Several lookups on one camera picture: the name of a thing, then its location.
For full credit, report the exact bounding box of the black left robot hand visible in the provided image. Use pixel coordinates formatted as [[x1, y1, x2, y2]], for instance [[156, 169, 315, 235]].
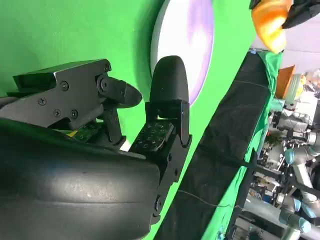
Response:
[[281, 0, 320, 30]]

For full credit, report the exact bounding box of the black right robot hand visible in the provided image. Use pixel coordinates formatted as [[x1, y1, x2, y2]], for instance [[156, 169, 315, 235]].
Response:
[[0, 55, 193, 240]]

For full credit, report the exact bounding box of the orange white toy bread roll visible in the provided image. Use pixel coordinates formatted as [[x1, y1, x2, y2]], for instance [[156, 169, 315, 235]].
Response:
[[251, 0, 287, 54]]

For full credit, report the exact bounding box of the orange box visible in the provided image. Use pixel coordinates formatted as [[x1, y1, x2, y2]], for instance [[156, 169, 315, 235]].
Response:
[[276, 64, 296, 98]]

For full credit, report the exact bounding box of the lilac plate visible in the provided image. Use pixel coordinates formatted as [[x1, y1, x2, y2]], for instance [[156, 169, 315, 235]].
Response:
[[149, 0, 215, 105]]

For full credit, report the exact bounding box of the black drape cloth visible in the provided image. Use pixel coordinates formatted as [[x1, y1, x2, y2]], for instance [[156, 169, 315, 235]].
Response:
[[154, 51, 272, 240]]

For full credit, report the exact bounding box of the green table cloth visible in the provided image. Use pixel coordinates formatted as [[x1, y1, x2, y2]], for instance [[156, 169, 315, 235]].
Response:
[[0, 0, 285, 240]]

